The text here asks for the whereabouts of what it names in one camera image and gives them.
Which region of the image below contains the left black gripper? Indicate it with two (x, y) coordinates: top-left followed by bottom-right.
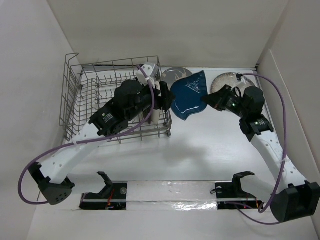
(126, 78), (175, 122)

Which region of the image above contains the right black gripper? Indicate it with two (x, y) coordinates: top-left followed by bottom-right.
(200, 84), (248, 119)

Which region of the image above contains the grey plate with deer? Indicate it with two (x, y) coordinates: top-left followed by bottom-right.
(160, 67), (193, 83)

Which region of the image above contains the dark blue plate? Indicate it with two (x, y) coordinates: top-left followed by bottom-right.
(170, 70), (208, 121)

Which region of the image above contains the cream three-section divided plate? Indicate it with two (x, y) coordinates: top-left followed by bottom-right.
(150, 109), (160, 125)

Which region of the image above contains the cream plate with metallic rim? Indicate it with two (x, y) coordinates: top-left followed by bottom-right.
(142, 109), (153, 125)

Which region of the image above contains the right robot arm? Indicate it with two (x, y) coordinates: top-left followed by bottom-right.
(201, 85), (320, 223)

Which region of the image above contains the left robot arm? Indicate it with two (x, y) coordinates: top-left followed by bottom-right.
(26, 80), (175, 205)

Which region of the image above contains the speckled beige round plate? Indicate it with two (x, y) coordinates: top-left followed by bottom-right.
(209, 72), (256, 94)

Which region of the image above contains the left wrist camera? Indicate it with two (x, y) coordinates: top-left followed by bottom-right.
(136, 62), (159, 86)

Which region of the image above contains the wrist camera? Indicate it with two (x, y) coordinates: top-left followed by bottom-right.
(234, 72), (246, 88)
(136, 62), (159, 86)

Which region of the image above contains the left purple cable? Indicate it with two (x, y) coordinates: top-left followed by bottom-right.
(17, 64), (157, 205)

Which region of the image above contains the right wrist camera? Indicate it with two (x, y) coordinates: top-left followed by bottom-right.
(234, 72), (246, 88)

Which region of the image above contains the grey wire dish rack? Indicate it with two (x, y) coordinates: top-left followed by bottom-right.
(59, 53), (161, 142)

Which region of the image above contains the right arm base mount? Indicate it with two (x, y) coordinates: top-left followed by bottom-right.
(210, 171), (262, 210)

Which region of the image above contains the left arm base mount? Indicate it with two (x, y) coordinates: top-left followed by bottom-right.
(79, 171), (128, 211)

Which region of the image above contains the metal rail bar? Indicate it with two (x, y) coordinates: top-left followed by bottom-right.
(82, 193), (256, 205)

